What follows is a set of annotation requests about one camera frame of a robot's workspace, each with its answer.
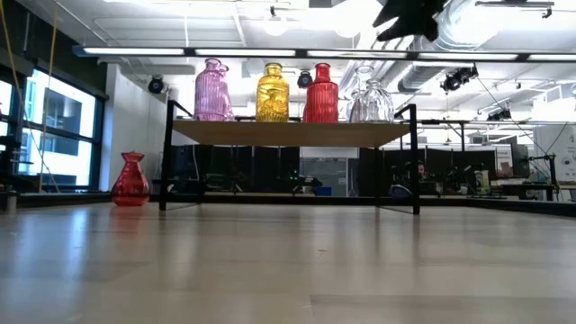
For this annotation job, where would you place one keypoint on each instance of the black background monitor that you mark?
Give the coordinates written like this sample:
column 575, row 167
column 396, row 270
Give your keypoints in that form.
column 519, row 159

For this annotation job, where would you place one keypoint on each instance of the clear tall glass vase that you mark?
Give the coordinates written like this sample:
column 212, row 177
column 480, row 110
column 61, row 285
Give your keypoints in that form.
column 354, row 105

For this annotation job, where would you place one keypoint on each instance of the round black ceiling camera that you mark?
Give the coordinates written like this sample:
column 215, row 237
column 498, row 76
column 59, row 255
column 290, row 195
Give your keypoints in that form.
column 155, row 84
column 304, row 79

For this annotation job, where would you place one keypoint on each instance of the wooden shelf black frame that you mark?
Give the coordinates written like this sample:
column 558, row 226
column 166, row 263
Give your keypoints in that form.
column 288, row 134

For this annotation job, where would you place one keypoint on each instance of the pink ribbed glass vase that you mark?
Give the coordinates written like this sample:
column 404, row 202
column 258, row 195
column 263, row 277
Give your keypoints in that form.
column 209, row 94

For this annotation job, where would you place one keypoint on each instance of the silver ventilation duct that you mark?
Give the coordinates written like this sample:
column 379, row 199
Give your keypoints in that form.
column 450, row 40

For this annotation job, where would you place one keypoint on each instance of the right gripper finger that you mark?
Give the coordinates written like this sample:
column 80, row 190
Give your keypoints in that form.
column 388, row 18
column 416, row 29

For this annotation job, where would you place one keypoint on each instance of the large window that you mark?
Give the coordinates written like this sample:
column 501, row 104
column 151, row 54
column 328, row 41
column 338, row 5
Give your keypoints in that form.
column 58, row 117

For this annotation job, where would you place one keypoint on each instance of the red ribbed glass vase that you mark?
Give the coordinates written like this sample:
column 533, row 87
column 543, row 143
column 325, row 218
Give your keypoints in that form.
column 321, row 96

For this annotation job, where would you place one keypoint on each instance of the short white post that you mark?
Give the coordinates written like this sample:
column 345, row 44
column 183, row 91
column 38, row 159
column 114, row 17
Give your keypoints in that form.
column 11, row 203

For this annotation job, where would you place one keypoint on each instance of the black ceiling rail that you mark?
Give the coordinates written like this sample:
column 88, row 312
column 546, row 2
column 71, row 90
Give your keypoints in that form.
column 513, row 3

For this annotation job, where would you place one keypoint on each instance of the person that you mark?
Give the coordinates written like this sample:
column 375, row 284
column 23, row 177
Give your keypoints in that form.
column 421, row 171

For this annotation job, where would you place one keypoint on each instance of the black partition wall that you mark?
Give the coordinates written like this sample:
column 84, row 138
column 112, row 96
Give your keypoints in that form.
column 270, row 164

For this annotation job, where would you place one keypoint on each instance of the red faceted glass vase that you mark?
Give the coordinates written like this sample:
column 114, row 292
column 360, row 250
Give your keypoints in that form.
column 130, row 182

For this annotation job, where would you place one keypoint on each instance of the background black robot arm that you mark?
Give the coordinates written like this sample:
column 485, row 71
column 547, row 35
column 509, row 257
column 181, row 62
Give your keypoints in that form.
column 308, row 182

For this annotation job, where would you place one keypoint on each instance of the black equipment rack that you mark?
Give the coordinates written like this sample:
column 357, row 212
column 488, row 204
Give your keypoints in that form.
column 9, row 166

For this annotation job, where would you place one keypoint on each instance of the blue round object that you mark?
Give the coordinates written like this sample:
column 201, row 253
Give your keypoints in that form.
column 399, row 191

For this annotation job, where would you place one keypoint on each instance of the clear bell glass vase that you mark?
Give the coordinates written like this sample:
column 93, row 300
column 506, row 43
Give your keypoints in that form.
column 378, row 103

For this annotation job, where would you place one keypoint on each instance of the green and white canister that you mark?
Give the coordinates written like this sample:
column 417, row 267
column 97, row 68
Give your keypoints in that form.
column 482, row 180

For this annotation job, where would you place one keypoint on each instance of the white poster board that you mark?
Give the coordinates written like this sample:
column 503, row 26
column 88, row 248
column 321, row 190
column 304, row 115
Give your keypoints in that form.
column 558, row 153

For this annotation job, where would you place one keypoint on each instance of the white round ceiling lamp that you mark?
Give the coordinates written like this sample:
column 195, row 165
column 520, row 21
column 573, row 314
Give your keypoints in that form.
column 275, row 24

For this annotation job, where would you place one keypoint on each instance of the small blue box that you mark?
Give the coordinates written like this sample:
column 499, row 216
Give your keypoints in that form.
column 323, row 191

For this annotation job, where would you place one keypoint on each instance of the long ceiling light fixture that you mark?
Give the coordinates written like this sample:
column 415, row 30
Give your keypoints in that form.
column 135, row 51

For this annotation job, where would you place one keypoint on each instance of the yellow glass vase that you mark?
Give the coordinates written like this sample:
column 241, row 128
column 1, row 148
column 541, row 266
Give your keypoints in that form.
column 272, row 96

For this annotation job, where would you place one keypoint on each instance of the black ceiling spotlight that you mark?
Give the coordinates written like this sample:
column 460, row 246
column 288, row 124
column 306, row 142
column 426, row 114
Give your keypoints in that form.
column 499, row 114
column 456, row 80

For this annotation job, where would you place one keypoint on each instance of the background work table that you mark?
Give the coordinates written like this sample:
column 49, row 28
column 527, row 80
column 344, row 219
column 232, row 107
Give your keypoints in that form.
column 522, row 186

